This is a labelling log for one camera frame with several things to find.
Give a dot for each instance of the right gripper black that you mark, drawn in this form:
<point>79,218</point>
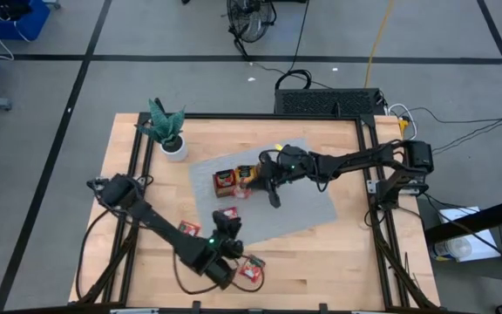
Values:
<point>292,165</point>

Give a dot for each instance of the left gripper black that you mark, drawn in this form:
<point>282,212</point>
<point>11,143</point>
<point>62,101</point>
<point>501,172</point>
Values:
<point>227,229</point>

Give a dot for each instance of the orange mango tea packet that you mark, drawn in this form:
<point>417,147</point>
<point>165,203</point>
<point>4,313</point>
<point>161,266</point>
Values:
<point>246,173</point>

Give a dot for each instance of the red strawberry tea packet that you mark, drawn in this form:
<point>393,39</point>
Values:
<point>225,179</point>
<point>251,269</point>
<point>230,213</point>
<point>241,192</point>
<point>188,227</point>

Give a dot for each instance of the three-compartment wooden tray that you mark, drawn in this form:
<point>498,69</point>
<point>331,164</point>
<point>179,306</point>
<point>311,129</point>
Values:
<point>222,193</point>

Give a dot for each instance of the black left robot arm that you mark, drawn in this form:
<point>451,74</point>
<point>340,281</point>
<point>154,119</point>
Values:
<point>168,231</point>

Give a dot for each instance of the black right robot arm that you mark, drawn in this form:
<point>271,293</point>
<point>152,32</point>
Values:
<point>364,161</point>

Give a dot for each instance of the grey woven placemat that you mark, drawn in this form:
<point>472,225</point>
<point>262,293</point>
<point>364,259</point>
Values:
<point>294,209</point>

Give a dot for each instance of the black computer case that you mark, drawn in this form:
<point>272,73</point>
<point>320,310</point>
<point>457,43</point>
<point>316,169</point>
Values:
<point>325,102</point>

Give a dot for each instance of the snake plant in white pot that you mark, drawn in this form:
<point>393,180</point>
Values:
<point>164,126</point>

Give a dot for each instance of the yellow power plug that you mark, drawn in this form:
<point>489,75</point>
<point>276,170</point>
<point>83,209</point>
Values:
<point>402,125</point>

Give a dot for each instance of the black floor fan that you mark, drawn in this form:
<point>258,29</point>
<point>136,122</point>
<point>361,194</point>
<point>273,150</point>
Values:
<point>251,22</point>

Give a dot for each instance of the white box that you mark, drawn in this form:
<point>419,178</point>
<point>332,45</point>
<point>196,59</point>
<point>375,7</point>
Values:
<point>469,244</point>

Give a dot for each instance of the large blue plastic bin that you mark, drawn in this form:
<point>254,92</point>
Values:
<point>33,22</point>

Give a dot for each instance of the black metal desk frame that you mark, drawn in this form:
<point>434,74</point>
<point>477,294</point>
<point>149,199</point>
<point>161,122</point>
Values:
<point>477,220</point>

